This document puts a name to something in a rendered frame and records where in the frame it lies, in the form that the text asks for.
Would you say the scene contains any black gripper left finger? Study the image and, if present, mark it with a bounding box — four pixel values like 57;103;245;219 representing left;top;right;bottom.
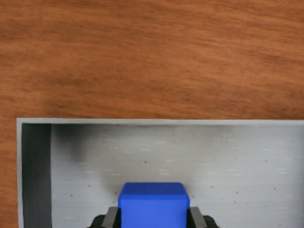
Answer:
86;206;122;228

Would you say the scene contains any blue block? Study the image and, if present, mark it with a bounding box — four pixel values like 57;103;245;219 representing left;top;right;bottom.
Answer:
118;182;190;228

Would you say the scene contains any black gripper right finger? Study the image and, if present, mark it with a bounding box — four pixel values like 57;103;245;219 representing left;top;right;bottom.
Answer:
186;207;220;228

